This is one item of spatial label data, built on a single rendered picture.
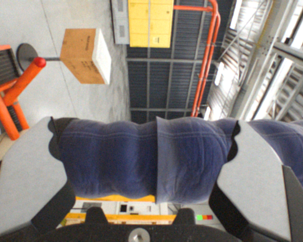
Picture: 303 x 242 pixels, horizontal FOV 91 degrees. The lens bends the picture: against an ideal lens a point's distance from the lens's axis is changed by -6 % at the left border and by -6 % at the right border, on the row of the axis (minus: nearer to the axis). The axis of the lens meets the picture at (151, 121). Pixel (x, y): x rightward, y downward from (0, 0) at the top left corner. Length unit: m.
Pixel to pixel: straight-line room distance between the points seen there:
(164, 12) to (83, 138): 7.31
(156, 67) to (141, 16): 4.75
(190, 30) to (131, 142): 10.87
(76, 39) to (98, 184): 1.84
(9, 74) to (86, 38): 1.64
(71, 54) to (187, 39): 9.74
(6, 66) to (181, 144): 0.43
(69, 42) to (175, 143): 1.87
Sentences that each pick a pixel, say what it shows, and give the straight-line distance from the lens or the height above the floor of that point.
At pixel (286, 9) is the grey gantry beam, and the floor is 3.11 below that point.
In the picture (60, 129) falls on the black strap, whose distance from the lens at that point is 0.43.
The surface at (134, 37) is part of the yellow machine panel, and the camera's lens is 7.70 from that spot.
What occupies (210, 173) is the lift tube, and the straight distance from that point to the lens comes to 0.38.
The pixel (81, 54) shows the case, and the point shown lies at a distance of 1.95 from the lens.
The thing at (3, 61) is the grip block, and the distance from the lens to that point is 0.48.
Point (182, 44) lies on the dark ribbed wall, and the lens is 11.25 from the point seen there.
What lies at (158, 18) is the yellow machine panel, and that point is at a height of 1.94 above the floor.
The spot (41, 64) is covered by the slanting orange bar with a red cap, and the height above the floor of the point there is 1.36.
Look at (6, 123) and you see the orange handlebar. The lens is 0.49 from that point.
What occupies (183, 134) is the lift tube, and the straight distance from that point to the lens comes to 0.38.
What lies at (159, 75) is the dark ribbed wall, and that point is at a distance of 11.71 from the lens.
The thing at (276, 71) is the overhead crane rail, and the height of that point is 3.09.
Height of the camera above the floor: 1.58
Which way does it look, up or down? 1 degrees up
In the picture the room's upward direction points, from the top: 91 degrees clockwise
